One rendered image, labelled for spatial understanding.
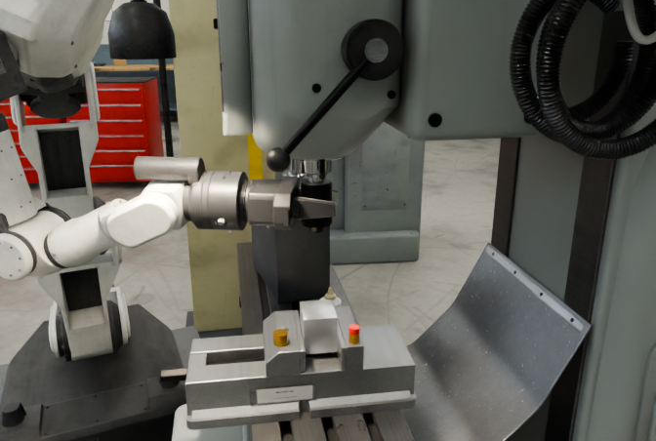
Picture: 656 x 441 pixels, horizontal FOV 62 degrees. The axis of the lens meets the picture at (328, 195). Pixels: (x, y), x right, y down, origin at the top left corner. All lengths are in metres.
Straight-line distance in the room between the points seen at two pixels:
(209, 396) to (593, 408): 0.57
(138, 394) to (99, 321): 0.21
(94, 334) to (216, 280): 1.23
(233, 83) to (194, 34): 1.74
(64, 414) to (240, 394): 0.75
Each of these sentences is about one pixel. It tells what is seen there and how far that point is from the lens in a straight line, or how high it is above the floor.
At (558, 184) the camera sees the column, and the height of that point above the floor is 1.25.
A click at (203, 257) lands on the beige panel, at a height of 0.43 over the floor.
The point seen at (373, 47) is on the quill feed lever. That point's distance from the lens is 0.66.
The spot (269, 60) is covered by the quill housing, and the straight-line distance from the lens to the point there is 0.69.
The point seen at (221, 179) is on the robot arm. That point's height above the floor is 1.27.
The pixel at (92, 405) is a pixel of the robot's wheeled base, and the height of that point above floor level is 0.59.
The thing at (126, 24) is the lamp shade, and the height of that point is 1.48.
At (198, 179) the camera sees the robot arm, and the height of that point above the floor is 1.27.
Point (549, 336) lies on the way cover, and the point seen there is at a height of 1.03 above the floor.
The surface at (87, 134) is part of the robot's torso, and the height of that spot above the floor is 1.25.
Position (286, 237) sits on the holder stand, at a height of 1.07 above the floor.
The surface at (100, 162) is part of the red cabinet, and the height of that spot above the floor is 0.27.
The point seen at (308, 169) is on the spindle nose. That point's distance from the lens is 0.78.
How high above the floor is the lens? 1.48
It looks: 17 degrees down
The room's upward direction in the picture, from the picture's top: straight up
